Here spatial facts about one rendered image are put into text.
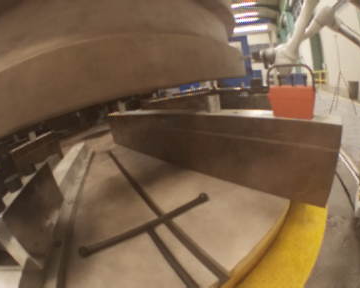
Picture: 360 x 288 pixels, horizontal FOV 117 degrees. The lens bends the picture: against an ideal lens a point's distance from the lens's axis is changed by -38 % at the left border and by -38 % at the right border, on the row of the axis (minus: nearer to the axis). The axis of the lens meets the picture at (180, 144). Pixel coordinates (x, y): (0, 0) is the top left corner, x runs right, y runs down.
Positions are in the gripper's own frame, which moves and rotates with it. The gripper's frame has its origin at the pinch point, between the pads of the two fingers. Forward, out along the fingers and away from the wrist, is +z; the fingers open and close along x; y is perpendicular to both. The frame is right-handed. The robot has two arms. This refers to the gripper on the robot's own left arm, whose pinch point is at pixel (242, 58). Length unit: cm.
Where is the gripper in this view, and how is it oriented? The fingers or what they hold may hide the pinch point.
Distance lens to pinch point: 126.1
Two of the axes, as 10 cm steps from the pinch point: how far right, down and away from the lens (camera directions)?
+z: -7.7, -0.8, 6.3
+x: -6.1, 3.5, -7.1
